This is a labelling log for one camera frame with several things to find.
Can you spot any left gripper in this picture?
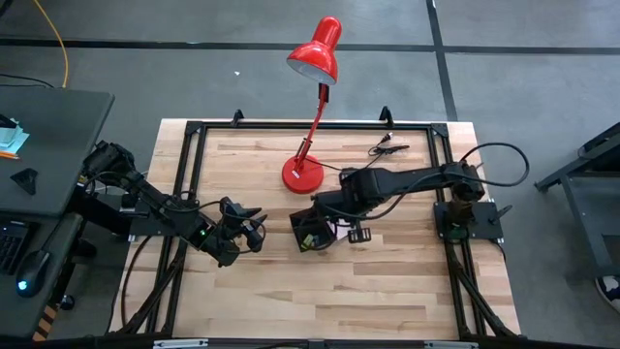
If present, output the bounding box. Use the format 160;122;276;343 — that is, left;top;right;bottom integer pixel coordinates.
207;196;267;268

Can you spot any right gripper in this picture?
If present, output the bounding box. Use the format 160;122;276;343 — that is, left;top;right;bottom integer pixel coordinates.
309;188;373;244

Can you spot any black mesh desk organizer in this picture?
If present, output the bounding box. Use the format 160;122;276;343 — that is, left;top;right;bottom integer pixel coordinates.
289;206;340;253

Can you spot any red desk lamp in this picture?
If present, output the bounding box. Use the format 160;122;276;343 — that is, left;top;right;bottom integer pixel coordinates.
281;16;343;195

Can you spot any dark low side desk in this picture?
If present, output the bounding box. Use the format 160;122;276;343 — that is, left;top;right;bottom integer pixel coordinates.
0;212;86;340

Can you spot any dark grey desk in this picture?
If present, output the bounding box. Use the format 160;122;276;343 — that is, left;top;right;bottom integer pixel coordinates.
0;85;116;218

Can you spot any black computer mouse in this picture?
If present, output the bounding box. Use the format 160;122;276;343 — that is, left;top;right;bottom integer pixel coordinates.
14;249;52;298

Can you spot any hazard striped desk leg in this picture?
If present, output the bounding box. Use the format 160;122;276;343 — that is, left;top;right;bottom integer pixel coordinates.
31;302;58;340

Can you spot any black keyboard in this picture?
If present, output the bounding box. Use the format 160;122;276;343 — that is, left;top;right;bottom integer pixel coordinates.
0;220;30;277

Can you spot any teal paper stack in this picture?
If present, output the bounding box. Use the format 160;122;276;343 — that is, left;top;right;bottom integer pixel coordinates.
0;115;31;156

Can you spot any grey metal side table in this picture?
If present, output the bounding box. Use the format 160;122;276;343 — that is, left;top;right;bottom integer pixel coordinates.
534;120;620;282

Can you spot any person's shoe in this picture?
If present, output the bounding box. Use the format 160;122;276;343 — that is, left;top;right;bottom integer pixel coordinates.
599;275;620;311

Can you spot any black aluminium table frame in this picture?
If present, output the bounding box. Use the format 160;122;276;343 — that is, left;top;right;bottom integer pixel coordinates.
115;106;522;340

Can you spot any black lamp power cable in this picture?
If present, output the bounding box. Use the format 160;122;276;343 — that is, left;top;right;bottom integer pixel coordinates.
317;131;412;172

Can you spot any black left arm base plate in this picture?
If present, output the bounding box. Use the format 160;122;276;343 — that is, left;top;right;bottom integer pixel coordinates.
128;212;198;238

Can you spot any thick black hanging cable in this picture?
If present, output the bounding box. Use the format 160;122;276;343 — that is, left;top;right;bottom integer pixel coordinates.
120;235;151;326

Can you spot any silver metal bracket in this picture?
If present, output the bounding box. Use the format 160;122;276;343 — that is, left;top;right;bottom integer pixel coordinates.
152;338;209;349
423;340;480;349

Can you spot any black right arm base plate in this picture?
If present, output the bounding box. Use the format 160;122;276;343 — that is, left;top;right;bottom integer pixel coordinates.
434;201;505;242

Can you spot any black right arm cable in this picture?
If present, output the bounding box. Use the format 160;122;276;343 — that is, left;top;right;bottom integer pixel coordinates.
457;142;531;188

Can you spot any black triangular bracket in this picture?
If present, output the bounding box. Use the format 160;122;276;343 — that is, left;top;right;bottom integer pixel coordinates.
10;167;39;196

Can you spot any yellow cable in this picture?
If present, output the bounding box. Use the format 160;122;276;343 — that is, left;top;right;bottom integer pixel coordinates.
32;0;70;88

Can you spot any thin black floor cable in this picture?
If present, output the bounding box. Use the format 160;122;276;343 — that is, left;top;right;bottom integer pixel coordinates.
0;72;55;89

